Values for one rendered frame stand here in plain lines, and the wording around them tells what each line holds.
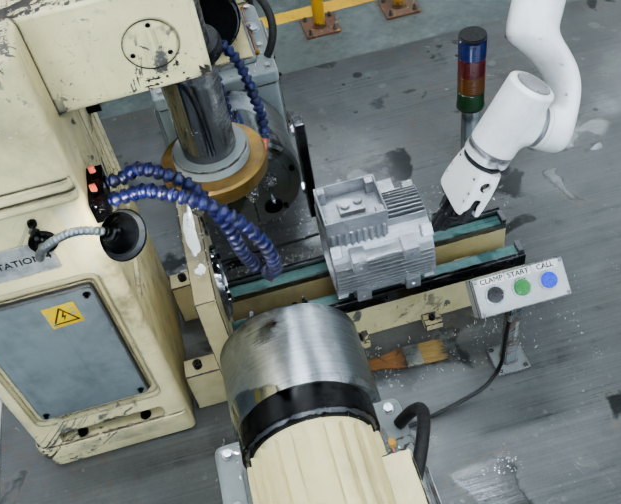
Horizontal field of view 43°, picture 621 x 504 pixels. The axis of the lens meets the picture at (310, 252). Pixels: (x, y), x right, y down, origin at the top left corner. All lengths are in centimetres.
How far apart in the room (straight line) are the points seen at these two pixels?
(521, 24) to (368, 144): 80
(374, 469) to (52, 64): 65
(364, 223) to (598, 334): 56
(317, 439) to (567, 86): 77
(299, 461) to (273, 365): 33
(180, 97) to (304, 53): 265
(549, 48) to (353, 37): 254
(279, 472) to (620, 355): 94
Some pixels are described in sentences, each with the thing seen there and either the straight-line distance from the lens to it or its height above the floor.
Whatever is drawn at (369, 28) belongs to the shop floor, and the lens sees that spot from 395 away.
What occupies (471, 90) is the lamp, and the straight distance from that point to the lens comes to 179.
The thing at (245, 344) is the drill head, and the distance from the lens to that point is 131.
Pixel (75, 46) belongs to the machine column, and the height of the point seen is 165.
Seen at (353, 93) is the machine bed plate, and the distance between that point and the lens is 227.
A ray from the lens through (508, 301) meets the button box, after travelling 144.
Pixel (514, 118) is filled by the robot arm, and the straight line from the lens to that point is 135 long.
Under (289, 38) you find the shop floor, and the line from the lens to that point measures 396.
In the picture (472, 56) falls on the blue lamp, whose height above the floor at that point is 118.
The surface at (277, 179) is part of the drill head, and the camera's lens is 169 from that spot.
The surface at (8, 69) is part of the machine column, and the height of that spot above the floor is 169.
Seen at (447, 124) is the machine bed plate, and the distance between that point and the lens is 215.
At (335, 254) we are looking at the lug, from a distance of 148.
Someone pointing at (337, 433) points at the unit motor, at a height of 135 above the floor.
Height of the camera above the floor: 221
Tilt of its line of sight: 49 degrees down
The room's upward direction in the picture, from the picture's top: 11 degrees counter-clockwise
